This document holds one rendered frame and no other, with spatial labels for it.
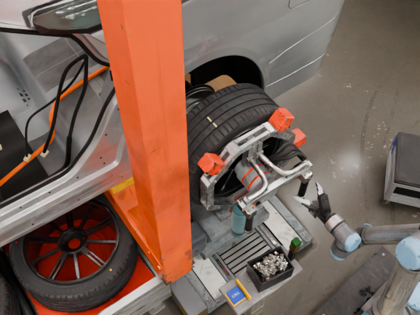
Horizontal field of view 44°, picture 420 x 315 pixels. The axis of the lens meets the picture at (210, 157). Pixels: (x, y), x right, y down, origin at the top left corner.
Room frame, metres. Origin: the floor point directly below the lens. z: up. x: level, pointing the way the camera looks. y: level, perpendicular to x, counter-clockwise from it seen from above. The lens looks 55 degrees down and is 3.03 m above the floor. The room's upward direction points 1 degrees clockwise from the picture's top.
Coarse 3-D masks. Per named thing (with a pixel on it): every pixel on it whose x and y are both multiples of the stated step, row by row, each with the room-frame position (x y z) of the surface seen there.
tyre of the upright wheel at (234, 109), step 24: (216, 96) 1.64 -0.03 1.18; (240, 96) 1.65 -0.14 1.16; (264, 96) 1.71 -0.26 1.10; (192, 120) 1.54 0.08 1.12; (216, 120) 1.51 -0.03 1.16; (240, 120) 1.50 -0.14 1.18; (264, 120) 1.56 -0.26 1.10; (192, 144) 1.42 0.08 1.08; (216, 144) 1.40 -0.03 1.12; (192, 168) 1.34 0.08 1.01; (192, 192) 1.32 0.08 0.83
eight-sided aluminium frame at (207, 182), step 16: (256, 128) 1.50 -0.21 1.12; (272, 128) 1.50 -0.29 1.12; (288, 128) 1.62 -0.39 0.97; (240, 144) 1.43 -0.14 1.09; (256, 144) 1.43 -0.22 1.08; (288, 160) 1.57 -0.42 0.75; (208, 176) 1.32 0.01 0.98; (208, 192) 1.27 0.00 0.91; (240, 192) 1.45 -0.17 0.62; (208, 208) 1.27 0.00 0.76; (224, 208) 1.33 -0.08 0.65
